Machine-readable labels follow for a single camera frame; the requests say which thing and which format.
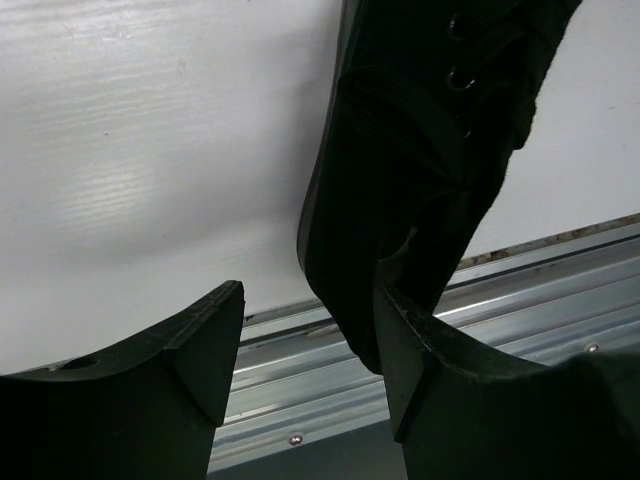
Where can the aluminium mounting rail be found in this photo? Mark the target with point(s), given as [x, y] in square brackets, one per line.
[296, 381]

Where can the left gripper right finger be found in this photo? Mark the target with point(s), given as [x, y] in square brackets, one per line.
[461, 409]

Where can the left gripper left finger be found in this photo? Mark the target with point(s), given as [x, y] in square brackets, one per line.
[146, 407]

